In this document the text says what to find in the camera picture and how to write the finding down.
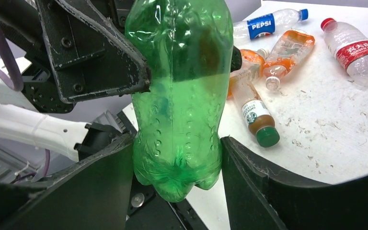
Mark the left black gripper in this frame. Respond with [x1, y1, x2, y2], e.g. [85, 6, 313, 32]
[0, 0, 151, 114]

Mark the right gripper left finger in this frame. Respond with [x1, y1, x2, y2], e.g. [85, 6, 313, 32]
[0, 134, 133, 230]

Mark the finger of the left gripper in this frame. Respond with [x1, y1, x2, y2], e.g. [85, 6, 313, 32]
[230, 46, 242, 72]

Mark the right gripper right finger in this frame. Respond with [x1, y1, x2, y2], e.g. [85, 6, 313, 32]
[221, 137, 368, 230]

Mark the coffee bottle green cap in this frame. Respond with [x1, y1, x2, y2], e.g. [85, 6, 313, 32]
[229, 76, 280, 148]

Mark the green plastic bottle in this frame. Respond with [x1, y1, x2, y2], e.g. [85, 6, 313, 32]
[125, 0, 233, 203]

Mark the flat orange crushed bottle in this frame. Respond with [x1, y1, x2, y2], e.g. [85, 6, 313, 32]
[227, 49, 270, 98]

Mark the crushed orange label bottle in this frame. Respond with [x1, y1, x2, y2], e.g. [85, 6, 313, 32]
[262, 30, 315, 91]

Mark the clear Pepsi bottle top left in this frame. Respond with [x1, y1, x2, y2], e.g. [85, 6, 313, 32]
[233, 9, 309, 45]

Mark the red cap water bottle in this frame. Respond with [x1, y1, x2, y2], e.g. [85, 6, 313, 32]
[321, 18, 368, 87]

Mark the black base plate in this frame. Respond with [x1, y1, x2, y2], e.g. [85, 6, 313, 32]
[92, 109, 210, 230]

